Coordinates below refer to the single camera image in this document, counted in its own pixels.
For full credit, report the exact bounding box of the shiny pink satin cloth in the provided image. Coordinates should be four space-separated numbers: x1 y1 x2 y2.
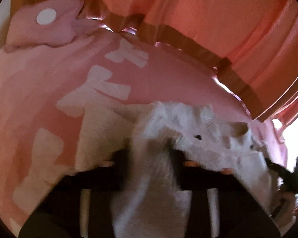
82 0 239 100

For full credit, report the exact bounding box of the bright window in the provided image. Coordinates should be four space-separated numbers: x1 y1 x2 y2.
272 118 298 204

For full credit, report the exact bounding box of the pink printed blanket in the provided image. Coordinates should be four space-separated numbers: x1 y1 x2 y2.
0 30 288 228

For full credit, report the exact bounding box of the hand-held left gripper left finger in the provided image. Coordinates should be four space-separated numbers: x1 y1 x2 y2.
18 150 128 238

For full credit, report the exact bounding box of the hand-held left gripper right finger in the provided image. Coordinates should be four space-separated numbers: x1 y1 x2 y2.
170 149 281 238

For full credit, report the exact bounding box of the pink pillow with white dot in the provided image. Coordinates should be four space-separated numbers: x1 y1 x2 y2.
5 0 100 52

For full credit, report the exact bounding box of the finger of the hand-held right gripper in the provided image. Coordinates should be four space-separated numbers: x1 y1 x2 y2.
264 157 282 177

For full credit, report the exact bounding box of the white sweater with black hearts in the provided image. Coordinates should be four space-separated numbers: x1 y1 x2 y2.
76 101 288 238

